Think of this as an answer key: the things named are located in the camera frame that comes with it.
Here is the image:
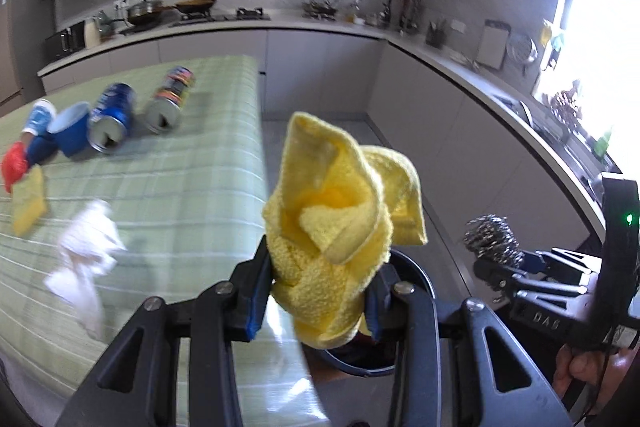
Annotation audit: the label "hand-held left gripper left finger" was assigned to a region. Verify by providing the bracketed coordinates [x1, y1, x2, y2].
[55, 234, 276, 427]

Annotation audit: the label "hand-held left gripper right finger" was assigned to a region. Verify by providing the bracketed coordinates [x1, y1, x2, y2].
[363, 267, 573, 427]

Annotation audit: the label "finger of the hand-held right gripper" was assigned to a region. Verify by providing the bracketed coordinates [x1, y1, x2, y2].
[522, 248, 602, 283]
[472, 260, 587, 299]

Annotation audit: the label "steel wool scrubber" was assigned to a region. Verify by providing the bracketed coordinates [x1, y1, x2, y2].
[464, 214, 524, 268]

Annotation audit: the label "black trash bin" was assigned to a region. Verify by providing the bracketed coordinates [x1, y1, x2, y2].
[305, 247, 436, 378]

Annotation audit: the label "yellow knitted cloth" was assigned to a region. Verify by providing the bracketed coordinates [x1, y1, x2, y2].
[262, 112, 429, 350]

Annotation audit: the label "white paper towel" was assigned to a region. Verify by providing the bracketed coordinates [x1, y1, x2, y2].
[44, 201, 128, 341]

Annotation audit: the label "person's right hand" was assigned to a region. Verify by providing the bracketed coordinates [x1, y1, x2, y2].
[554, 343, 640, 408]

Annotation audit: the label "green checked tablecloth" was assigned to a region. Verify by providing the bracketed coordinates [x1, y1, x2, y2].
[0, 54, 311, 427]

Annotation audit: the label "white colander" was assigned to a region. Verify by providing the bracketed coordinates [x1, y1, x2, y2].
[506, 32, 539, 76]

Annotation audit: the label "hanging yellow blue cloths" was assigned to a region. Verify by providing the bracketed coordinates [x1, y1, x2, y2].
[540, 21, 567, 72]

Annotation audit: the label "white cutting board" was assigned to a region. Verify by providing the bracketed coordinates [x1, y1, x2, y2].
[475, 21, 511, 70]

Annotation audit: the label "colourful drink can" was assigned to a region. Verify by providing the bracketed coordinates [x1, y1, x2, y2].
[145, 66, 197, 136]

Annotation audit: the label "blue drink can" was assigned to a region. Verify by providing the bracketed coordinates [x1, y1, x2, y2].
[87, 83, 137, 155]

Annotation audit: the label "kitchen window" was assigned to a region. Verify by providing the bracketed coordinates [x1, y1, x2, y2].
[532, 0, 637, 158]

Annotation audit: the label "grey lower cabinets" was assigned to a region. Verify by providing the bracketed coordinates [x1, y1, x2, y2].
[37, 27, 616, 258]

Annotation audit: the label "black knife block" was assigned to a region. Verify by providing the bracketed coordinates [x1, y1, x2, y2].
[426, 21, 449, 49]

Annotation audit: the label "yellow sponge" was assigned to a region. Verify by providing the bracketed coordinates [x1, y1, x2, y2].
[11, 167, 49, 238]

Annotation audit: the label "utensil holder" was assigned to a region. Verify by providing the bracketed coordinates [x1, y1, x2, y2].
[400, 0, 426, 32]

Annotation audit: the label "red crumpled packet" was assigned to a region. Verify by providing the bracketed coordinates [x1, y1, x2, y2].
[1, 142, 30, 194]

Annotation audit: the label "gas stove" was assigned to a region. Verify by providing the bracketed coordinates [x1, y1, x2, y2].
[172, 8, 271, 28]

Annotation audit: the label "black wok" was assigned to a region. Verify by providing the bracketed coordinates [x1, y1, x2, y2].
[175, 0, 219, 16]

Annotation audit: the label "steel kettle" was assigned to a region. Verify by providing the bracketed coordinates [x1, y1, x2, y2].
[302, 0, 342, 19]

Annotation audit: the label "steel pot with lid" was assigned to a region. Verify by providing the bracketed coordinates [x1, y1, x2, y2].
[125, 0, 166, 28]

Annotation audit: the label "teal teapot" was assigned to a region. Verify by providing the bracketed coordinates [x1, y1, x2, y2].
[97, 10, 117, 40]

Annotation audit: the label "black microwave oven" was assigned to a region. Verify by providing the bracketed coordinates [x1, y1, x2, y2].
[46, 22, 86, 62]

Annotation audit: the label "tall beige cabinet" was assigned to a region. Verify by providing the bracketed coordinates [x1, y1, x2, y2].
[0, 0, 27, 108]

